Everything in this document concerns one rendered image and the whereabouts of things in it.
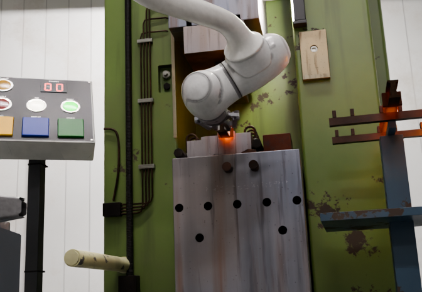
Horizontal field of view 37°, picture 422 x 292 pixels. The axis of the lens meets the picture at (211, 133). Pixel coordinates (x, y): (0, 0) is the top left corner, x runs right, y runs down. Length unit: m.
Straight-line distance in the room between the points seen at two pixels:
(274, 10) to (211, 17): 1.15
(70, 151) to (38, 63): 3.83
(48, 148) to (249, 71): 0.67
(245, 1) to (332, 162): 0.59
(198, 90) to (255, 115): 0.97
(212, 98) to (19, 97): 0.71
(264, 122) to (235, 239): 0.73
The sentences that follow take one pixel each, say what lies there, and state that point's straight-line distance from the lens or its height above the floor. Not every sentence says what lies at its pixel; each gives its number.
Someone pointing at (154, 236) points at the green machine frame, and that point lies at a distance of 2.06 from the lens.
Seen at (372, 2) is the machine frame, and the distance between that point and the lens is 2.69.
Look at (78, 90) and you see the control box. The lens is 2.02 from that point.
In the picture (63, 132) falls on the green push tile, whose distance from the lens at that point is 1.86.
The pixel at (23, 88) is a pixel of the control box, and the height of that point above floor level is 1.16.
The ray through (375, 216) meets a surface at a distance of 1.57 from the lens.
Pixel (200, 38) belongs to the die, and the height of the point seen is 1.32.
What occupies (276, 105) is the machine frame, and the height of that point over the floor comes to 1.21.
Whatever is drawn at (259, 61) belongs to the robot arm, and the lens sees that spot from 1.51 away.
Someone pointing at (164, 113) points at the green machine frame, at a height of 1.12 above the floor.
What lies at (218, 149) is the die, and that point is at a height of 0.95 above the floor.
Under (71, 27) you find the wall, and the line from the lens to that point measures 5.74.
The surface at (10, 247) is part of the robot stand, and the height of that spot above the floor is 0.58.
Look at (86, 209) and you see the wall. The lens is 5.26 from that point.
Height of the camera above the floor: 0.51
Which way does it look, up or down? 15 degrees up
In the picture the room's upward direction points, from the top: 2 degrees counter-clockwise
